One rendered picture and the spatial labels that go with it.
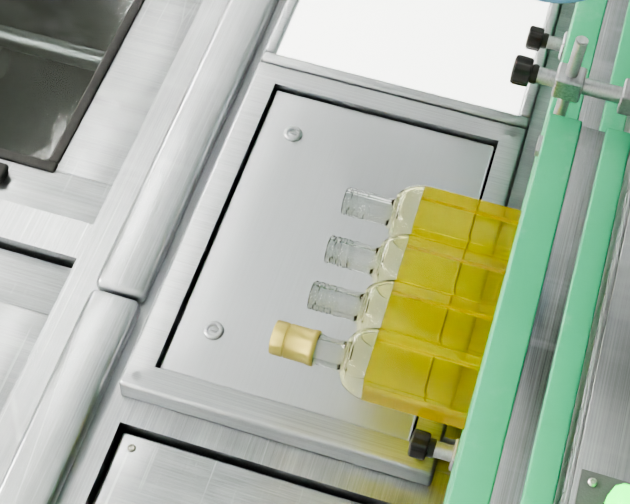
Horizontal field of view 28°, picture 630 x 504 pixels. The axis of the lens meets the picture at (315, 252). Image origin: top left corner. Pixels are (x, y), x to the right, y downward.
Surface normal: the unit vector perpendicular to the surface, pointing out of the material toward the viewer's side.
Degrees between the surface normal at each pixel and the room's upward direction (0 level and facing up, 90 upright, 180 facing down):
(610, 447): 90
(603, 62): 90
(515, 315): 90
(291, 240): 90
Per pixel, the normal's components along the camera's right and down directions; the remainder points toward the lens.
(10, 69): 0.03, -0.54
